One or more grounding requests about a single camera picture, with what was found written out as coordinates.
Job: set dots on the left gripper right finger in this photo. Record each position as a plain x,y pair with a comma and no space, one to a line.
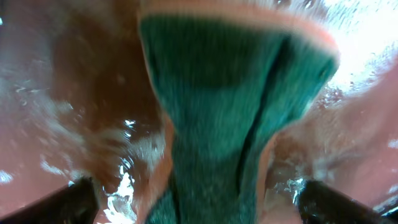
319,204

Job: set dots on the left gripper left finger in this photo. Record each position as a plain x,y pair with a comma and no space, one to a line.
76,204

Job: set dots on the green and orange sponge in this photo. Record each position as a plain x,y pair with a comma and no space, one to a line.
229,77

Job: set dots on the black and red tray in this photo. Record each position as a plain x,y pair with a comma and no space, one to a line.
77,101

